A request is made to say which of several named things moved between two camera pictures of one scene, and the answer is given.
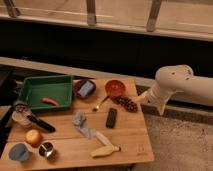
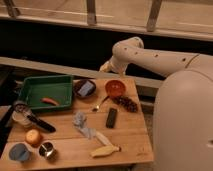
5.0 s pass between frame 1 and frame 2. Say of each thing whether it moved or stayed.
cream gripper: moved
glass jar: stayed
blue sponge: stayed
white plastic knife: stayed
